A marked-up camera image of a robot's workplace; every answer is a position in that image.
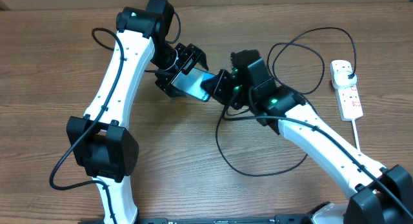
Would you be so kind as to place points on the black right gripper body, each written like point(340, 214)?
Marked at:
point(230, 92)

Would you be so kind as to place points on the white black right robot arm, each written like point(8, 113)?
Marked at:
point(375, 194)

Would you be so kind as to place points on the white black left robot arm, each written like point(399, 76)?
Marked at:
point(100, 140)

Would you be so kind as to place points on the white power strip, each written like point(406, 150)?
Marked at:
point(348, 100)

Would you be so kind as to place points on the white charger plug adapter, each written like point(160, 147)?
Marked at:
point(344, 79)

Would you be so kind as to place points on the Galaxy S24 smartphone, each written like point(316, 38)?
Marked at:
point(190, 84)

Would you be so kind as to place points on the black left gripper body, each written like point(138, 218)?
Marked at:
point(185, 56)

